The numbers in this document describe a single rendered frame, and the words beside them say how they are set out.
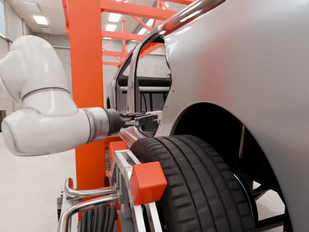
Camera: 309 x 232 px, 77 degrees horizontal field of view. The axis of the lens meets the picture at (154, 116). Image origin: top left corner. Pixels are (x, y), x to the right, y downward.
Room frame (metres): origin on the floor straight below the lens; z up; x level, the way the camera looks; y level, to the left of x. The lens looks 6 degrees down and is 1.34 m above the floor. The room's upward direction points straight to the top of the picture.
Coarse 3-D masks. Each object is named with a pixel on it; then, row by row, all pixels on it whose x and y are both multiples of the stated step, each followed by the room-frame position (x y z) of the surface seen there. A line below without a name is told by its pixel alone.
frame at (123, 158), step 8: (120, 152) 0.73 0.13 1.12; (128, 152) 0.73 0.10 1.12; (120, 160) 0.64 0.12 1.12; (128, 160) 0.71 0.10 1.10; (136, 160) 0.64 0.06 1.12; (112, 168) 0.81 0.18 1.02; (120, 168) 0.64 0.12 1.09; (128, 168) 0.56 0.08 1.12; (112, 176) 0.83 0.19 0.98; (128, 176) 0.53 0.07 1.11; (112, 184) 0.86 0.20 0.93; (128, 184) 0.53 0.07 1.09; (128, 192) 0.53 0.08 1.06; (120, 208) 0.88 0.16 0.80; (136, 208) 0.48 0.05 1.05; (152, 208) 0.49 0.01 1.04; (136, 216) 0.46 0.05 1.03; (152, 216) 0.47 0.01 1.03; (136, 224) 0.46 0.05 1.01; (152, 224) 0.47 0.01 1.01
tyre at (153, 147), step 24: (144, 144) 0.67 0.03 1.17; (168, 144) 0.65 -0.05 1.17; (192, 144) 0.66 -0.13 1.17; (168, 168) 0.54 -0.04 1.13; (192, 168) 0.55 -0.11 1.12; (216, 168) 0.57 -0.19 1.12; (168, 192) 0.48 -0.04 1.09; (192, 192) 0.49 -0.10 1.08; (216, 192) 0.51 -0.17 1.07; (240, 192) 0.52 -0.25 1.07; (168, 216) 0.47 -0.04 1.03; (192, 216) 0.45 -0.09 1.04; (216, 216) 0.46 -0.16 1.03; (240, 216) 0.48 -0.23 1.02
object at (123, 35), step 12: (120, 0) 6.70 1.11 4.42; (168, 0) 4.11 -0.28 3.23; (180, 0) 4.11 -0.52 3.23; (192, 0) 4.16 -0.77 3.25; (144, 24) 7.00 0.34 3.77; (108, 36) 6.50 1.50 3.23; (120, 36) 6.64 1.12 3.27; (132, 36) 6.79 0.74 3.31; (144, 36) 6.94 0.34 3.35; (144, 48) 8.03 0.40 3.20; (156, 48) 7.05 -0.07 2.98; (120, 60) 12.72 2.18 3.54
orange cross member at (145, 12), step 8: (104, 0) 2.99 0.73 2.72; (112, 0) 3.03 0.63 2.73; (104, 8) 2.99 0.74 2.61; (112, 8) 3.03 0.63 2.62; (120, 8) 3.08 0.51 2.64; (128, 8) 3.12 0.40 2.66; (136, 8) 3.17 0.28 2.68; (144, 8) 3.22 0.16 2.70; (152, 8) 3.27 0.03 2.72; (136, 16) 3.27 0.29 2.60; (144, 16) 3.27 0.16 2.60; (152, 16) 3.27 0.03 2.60; (160, 16) 3.32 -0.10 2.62; (168, 16) 3.37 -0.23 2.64
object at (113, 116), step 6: (108, 114) 0.50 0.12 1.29; (114, 114) 0.51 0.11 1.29; (114, 120) 0.50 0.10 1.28; (120, 120) 0.51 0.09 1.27; (126, 120) 0.52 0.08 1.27; (132, 120) 0.56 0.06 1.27; (114, 126) 0.50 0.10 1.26; (120, 126) 0.51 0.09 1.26; (126, 126) 0.53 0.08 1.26; (114, 132) 0.51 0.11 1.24
